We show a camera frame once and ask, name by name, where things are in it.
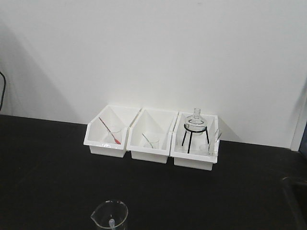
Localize clear glass beaker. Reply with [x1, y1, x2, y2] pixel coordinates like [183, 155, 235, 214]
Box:
[91, 200, 129, 230]

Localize black tripod stand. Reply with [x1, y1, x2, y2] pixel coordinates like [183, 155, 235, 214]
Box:
[181, 128, 209, 154]

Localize white storage bin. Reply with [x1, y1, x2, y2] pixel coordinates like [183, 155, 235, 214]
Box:
[83, 104, 141, 158]
[127, 108, 178, 164]
[170, 112, 222, 171]

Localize white left storage bin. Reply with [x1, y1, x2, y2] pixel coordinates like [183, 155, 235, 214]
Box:
[83, 104, 141, 158]

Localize white right storage bin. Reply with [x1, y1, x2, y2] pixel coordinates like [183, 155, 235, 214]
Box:
[170, 112, 222, 171]

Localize small beaker in middle bin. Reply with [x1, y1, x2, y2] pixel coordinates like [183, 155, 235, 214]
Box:
[144, 136, 159, 149]

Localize small beaker in bin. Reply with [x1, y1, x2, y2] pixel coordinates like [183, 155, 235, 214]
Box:
[105, 126, 122, 145]
[144, 136, 159, 149]

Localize round bottom glass flask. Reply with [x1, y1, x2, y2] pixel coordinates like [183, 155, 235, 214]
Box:
[184, 108, 208, 136]

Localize red stirring rod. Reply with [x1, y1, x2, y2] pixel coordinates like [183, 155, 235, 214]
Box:
[99, 117, 121, 145]

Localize glassware in right bin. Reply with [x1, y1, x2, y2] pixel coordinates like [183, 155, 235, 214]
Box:
[199, 128, 222, 157]

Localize black sink basin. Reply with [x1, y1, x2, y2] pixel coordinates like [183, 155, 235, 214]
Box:
[281, 177, 307, 230]

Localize black power cable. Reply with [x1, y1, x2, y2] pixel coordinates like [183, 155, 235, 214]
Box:
[0, 70, 7, 111]

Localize small beaker in left bin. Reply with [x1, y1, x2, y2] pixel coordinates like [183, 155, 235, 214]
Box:
[105, 126, 122, 145]

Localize white middle storage bin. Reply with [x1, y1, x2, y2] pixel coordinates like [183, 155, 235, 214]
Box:
[127, 108, 178, 164]

